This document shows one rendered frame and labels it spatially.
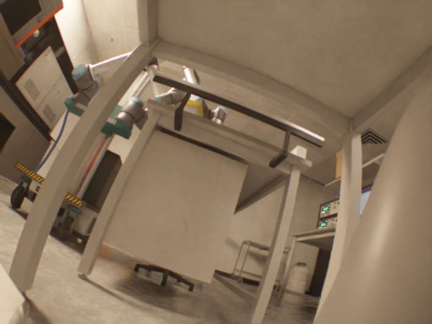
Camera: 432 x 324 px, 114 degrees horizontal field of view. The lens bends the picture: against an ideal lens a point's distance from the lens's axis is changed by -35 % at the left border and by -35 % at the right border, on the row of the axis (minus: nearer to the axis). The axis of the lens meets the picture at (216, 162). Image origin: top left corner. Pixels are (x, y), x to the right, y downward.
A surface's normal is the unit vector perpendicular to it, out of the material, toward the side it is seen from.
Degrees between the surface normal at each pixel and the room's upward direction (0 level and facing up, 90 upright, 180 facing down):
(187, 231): 90
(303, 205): 90
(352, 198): 90
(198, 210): 90
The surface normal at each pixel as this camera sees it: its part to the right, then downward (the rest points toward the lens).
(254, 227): 0.18, -0.37
